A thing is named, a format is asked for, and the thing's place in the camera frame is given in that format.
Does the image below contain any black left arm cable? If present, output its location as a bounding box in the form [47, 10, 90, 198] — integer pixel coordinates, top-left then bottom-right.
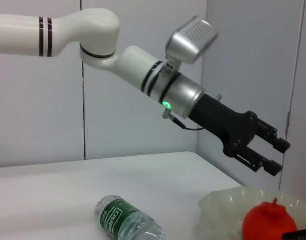
[167, 116, 205, 131]

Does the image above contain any clear green-label water bottle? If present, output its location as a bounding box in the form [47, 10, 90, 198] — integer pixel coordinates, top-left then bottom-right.
[94, 194, 166, 240]

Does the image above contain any red tomato-shaped toy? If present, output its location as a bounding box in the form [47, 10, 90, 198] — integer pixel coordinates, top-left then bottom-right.
[242, 197, 298, 240]

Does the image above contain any wavy green glass fruit plate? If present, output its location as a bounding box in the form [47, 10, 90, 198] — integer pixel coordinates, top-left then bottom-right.
[197, 187, 306, 240]

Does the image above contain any black mesh pen holder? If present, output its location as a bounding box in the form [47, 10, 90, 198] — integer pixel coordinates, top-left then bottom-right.
[281, 228, 306, 240]

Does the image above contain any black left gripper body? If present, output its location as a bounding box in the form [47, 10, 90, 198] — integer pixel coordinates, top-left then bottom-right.
[187, 93, 259, 159]

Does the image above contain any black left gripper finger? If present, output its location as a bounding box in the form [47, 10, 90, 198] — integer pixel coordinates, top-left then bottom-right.
[233, 145, 284, 177]
[253, 116, 292, 154]

